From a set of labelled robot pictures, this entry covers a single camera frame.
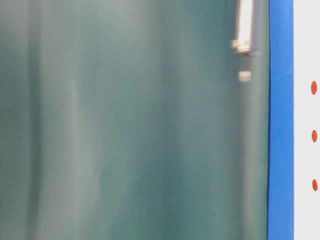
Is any red soldering iron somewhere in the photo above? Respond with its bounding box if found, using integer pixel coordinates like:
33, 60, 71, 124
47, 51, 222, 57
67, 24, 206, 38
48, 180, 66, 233
230, 0, 260, 83

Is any blue table mat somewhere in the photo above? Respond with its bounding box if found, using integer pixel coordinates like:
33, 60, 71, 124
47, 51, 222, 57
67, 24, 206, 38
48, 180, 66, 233
267, 0, 294, 240

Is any white board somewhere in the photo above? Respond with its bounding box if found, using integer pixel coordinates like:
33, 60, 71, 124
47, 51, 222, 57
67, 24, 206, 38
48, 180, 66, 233
293, 0, 320, 240

